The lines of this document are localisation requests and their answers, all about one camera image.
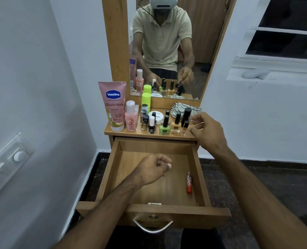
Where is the wooden drawer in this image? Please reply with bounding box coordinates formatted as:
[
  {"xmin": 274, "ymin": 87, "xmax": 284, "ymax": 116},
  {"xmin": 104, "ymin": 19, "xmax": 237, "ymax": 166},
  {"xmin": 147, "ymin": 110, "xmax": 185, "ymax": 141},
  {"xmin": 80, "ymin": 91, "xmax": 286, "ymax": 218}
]
[{"xmin": 76, "ymin": 137, "xmax": 232, "ymax": 230}]

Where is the mirror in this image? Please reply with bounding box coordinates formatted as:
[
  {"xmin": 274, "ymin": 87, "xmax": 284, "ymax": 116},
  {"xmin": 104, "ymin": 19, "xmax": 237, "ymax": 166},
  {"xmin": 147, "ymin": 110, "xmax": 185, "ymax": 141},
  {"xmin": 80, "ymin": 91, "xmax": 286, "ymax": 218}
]
[{"xmin": 127, "ymin": 0, "xmax": 232, "ymax": 101}]

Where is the pink lotion tube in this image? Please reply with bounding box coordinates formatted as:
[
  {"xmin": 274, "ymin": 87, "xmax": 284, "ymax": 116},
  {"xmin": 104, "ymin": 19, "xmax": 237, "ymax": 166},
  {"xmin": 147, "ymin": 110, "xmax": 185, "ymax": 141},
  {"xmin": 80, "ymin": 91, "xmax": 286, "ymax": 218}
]
[{"xmin": 98, "ymin": 81, "xmax": 127, "ymax": 132}]

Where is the neon yellow bottle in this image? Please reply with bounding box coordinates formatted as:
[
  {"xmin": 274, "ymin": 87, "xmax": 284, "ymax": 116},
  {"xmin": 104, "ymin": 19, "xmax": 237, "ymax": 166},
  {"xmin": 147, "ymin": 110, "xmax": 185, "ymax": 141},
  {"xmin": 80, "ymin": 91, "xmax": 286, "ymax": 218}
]
[{"xmin": 141, "ymin": 93, "xmax": 151, "ymax": 113}]

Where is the white framed window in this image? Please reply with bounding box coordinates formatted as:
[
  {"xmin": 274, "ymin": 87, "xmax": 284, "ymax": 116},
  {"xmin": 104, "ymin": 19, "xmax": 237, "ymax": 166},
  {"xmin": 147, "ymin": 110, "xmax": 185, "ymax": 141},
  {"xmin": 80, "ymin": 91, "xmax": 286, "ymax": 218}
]
[{"xmin": 226, "ymin": 0, "xmax": 307, "ymax": 83}]

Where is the green nail polish bottle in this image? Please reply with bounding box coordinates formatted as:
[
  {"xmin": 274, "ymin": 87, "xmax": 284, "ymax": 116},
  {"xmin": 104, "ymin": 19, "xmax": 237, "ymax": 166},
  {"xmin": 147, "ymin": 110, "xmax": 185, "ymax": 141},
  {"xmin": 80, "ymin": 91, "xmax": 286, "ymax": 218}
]
[{"xmin": 159, "ymin": 115, "xmax": 171, "ymax": 136}]

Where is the metal drawer handle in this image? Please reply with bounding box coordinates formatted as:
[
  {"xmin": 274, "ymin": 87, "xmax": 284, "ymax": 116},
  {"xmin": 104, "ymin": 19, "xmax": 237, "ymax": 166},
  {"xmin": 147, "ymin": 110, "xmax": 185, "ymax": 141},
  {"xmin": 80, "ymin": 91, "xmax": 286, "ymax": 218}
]
[{"xmin": 132, "ymin": 219, "xmax": 174, "ymax": 234}]

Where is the gold glitter nail polish bottle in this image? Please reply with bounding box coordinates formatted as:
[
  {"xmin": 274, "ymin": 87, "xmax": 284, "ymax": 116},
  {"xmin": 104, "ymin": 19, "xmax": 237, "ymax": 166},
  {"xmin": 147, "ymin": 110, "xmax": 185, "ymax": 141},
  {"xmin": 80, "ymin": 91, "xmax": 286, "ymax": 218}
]
[{"xmin": 141, "ymin": 114, "xmax": 150, "ymax": 131}]

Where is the striped cloth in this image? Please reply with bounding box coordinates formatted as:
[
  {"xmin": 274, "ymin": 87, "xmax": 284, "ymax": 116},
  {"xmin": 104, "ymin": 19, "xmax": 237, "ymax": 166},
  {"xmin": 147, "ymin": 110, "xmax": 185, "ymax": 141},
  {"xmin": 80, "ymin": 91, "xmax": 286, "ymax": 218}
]
[{"xmin": 171, "ymin": 102, "xmax": 203, "ymax": 119}]

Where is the white lump on sill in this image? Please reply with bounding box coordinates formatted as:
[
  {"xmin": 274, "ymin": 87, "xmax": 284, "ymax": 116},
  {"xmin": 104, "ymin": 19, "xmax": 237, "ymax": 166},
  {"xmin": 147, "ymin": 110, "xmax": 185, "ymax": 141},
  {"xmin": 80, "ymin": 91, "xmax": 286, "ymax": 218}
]
[{"xmin": 241, "ymin": 67, "xmax": 270, "ymax": 80}]

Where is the orange lip balm tube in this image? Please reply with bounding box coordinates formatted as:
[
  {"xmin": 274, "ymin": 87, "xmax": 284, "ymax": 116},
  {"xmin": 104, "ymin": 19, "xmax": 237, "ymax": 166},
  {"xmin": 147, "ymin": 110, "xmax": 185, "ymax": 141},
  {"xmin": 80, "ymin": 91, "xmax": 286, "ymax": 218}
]
[{"xmin": 186, "ymin": 172, "xmax": 193, "ymax": 194}]

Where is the wooden dressing table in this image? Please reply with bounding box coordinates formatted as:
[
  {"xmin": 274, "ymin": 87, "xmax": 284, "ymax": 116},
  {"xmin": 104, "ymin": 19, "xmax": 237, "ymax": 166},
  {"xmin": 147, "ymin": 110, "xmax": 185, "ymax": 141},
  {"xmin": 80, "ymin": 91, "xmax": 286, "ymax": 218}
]
[{"xmin": 101, "ymin": 0, "xmax": 238, "ymax": 153}]

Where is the yellow nail polish bottle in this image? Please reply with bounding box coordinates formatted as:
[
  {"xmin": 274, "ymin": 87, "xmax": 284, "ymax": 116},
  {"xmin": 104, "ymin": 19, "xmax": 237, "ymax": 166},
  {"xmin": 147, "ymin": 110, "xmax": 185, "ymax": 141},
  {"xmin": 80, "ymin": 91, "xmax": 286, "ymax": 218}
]
[{"xmin": 171, "ymin": 112, "xmax": 181, "ymax": 132}]

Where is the pink bottle with white cap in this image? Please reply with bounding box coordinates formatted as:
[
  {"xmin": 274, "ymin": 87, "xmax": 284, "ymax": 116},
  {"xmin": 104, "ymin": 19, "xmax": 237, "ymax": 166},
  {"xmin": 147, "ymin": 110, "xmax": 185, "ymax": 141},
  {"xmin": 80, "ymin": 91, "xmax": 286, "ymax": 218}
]
[{"xmin": 124, "ymin": 100, "xmax": 138, "ymax": 132}]

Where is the white round jar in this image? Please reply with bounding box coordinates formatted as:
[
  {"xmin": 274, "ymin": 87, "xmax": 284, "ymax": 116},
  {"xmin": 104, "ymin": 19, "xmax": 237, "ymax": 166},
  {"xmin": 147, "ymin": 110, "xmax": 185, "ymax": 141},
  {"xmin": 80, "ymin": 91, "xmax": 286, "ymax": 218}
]
[{"xmin": 148, "ymin": 111, "xmax": 164, "ymax": 125}]

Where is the person's left forearm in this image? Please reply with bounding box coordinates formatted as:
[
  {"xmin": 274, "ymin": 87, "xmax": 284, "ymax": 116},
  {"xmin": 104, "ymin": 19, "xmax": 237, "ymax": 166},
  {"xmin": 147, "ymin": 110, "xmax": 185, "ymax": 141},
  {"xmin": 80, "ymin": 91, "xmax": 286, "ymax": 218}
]
[{"xmin": 53, "ymin": 174, "xmax": 145, "ymax": 249}]

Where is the black lipstick tube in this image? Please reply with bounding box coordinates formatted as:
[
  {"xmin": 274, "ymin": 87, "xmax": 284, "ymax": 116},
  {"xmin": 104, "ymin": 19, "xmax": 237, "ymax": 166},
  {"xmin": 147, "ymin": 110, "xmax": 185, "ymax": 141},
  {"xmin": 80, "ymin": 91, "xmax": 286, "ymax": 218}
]
[{"xmin": 181, "ymin": 107, "xmax": 192, "ymax": 127}]

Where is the white wall switch board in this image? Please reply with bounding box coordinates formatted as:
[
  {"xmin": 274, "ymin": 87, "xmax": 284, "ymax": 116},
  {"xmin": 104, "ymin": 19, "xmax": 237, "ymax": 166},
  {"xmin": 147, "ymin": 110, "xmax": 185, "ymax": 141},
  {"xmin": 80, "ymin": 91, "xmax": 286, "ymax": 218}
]
[{"xmin": 0, "ymin": 132, "xmax": 35, "ymax": 205}]

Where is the person's right hand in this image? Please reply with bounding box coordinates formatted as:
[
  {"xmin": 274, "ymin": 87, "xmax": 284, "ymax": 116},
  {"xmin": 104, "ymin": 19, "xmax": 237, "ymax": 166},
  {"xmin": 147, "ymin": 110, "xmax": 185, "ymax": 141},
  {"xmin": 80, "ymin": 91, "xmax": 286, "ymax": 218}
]
[{"xmin": 188, "ymin": 112, "xmax": 229, "ymax": 155}]

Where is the person's left hand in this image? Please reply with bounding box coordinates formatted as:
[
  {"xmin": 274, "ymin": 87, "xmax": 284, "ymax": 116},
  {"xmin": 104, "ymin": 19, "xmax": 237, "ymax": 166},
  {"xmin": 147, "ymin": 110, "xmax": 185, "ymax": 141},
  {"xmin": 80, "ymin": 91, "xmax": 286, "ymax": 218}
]
[{"xmin": 131, "ymin": 153, "xmax": 173, "ymax": 187}]

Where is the person's right forearm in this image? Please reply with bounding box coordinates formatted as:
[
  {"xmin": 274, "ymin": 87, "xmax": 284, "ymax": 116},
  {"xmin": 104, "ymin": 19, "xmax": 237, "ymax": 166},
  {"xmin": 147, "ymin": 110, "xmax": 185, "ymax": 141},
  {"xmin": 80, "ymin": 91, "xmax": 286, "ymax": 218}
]
[{"xmin": 210, "ymin": 146, "xmax": 307, "ymax": 249}]

